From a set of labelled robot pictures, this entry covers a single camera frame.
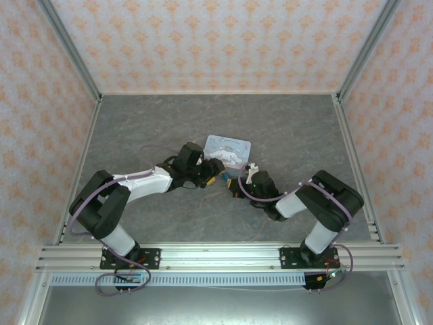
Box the pastel cartoon print tin box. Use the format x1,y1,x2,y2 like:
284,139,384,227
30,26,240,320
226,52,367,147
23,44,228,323
204,134,253,180

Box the white slotted cable duct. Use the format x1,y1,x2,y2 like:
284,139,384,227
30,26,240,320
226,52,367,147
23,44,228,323
49,273,307,287

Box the aluminium frame leg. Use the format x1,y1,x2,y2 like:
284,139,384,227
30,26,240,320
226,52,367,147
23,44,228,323
388,272,424,325
16,272,52,325

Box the small electronics board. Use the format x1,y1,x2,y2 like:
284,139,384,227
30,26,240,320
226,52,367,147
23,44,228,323
317,269,344,282
114,273,141,284

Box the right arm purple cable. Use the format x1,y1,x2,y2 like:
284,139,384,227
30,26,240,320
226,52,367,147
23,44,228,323
237,167,355,294

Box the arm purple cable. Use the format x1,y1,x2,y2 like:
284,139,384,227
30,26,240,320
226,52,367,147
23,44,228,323
237,167,355,294
67,144,185,297

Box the aluminium frame post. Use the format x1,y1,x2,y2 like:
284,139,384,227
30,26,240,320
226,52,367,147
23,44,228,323
337,0,404,102
35,0,104,102

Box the aluminium table side rail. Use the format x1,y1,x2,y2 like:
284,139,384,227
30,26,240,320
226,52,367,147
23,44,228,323
332,93,387,245
53,95,104,245

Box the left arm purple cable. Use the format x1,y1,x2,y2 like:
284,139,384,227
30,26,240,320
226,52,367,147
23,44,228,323
67,144,185,297

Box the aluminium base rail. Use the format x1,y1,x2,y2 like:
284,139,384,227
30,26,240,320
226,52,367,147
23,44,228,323
36,241,406,272

